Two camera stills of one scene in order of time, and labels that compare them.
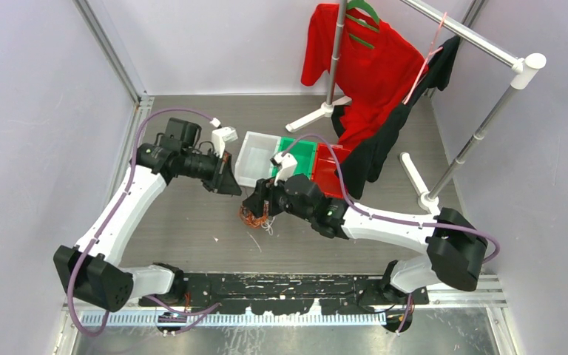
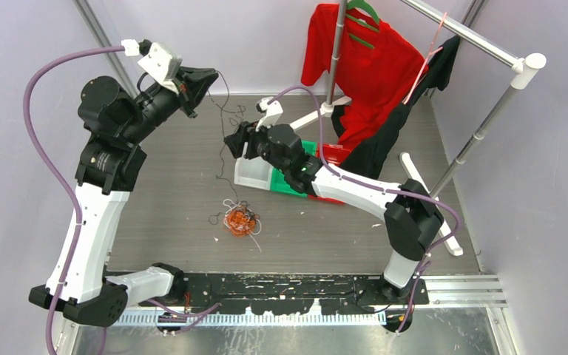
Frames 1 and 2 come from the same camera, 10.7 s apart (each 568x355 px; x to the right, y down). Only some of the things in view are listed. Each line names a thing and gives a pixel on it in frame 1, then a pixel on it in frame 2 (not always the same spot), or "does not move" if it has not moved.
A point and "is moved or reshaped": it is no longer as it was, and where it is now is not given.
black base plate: [291, 293] does not move
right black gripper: [256, 203] to [246, 132]
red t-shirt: [377, 69] does not move
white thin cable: [270, 230] to [240, 219]
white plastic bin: [253, 163] does not move
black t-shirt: [363, 164] does not move
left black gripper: [225, 181] to [194, 83]
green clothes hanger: [367, 7] does not move
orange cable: [250, 218] is moved or reshaped
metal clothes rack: [521, 66] does not move
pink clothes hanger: [424, 63] does not move
